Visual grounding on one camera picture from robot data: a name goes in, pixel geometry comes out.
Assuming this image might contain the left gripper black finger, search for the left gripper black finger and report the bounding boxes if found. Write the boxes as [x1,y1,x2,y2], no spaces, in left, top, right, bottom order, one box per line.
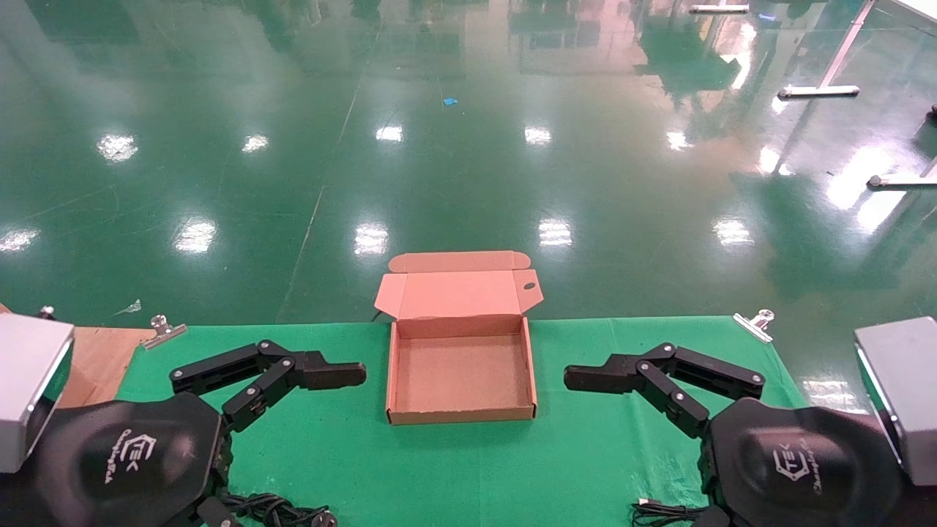
[170,340,367,396]

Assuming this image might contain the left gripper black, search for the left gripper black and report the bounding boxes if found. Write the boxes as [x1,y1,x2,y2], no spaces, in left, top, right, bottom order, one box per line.
[29,359,295,527]

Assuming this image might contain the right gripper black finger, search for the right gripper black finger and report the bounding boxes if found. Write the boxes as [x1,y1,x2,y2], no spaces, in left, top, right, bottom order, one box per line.
[564,343,766,401]

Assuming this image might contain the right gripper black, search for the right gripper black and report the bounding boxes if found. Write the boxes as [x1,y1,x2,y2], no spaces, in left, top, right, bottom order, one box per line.
[637,364,903,527]

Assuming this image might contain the black mouse cable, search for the black mouse cable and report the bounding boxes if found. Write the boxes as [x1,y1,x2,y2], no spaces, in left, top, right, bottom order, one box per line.
[220,492,339,527]

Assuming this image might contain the open brown cardboard box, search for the open brown cardboard box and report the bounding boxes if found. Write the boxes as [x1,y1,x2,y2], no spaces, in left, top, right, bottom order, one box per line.
[374,250,545,426]

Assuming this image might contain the silver binder clip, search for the silver binder clip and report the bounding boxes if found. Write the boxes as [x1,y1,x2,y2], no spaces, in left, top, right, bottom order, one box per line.
[141,315,187,351]
[733,309,775,343]

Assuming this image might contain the green table cloth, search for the green table cloth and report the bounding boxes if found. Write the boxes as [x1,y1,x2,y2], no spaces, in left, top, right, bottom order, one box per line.
[117,316,806,527]

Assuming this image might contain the brown cardboard sheet at left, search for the brown cardboard sheet at left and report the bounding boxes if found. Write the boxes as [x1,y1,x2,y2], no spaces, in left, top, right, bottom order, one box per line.
[57,326,158,408]

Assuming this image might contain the white table leg foot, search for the white table leg foot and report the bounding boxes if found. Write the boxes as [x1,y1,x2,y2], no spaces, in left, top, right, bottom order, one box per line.
[867,155,937,190]

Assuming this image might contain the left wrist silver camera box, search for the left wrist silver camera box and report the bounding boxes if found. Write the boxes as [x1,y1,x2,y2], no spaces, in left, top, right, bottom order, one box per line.
[0,313,75,474]

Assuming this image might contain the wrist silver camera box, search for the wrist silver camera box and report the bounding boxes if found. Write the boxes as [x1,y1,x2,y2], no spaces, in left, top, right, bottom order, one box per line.
[0,313,75,474]
[854,316,937,487]

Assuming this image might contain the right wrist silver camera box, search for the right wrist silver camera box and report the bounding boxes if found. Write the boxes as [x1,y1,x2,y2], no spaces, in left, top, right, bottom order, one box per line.
[854,316,937,487]

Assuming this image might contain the white table leg with post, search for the white table leg with post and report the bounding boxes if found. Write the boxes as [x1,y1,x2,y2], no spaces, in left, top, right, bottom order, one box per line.
[777,0,876,100]

